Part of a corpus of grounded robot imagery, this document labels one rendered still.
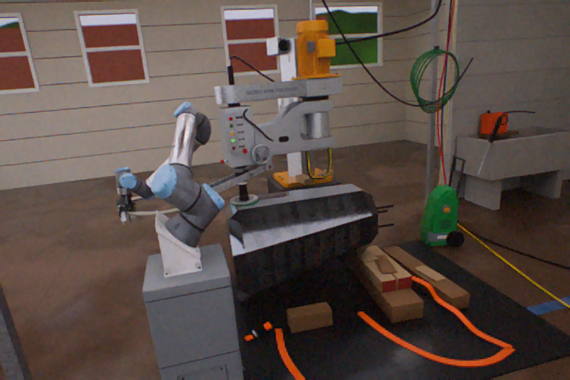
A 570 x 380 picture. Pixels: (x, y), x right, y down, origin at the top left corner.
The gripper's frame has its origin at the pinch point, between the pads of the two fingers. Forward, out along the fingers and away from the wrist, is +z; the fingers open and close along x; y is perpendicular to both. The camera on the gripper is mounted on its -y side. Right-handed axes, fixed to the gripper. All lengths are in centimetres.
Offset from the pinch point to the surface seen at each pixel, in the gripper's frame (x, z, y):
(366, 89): 770, -79, -197
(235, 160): 67, -36, 37
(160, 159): 376, 72, -497
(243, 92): 74, -82, 40
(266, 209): 78, 0, 56
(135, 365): -21, 88, 26
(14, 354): -79, 47, 15
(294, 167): 171, -11, 15
